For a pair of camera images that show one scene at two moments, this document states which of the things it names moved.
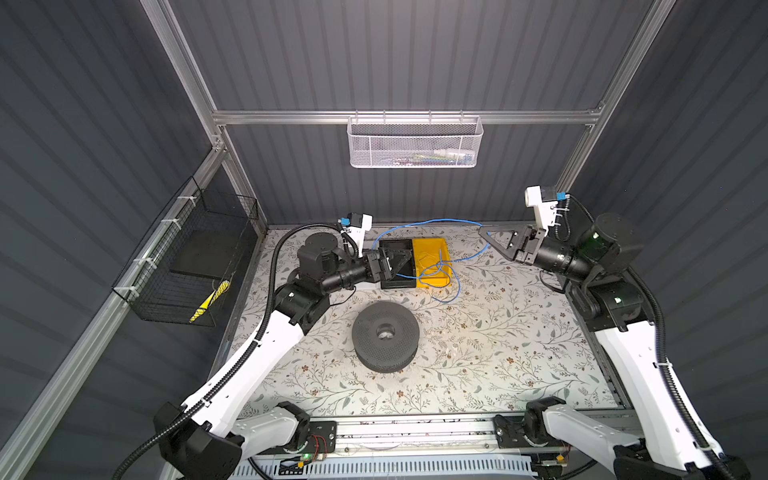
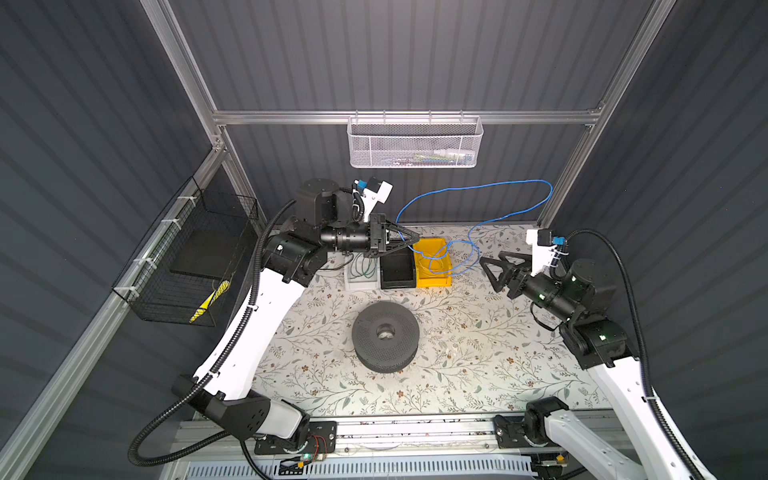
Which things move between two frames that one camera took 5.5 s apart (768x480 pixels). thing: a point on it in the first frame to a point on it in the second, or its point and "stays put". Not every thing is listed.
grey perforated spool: x=385 y=336 stays put
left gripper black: x=383 y=273 to x=378 y=227
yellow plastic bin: x=432 y=266 stays put
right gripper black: x=521 y=241 to x=520 y=276
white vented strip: x=390 y=468 stays put
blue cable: x=443 y=262 to x=473 y=227
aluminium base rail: x=417 y=438 stays put
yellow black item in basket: x=220 y=290 stays put
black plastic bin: x=402 y=260 stays put
